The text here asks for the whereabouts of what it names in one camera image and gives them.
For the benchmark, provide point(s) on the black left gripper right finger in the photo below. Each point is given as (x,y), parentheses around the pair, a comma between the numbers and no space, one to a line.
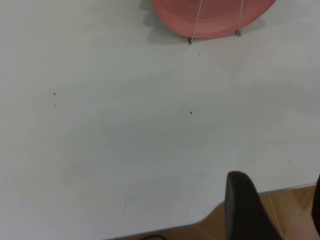
(317,207)

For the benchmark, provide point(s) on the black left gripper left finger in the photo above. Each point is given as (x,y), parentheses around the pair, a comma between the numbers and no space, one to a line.
(245,212)

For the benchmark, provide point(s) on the pink round plate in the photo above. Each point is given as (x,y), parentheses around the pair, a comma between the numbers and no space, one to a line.
(217,17)

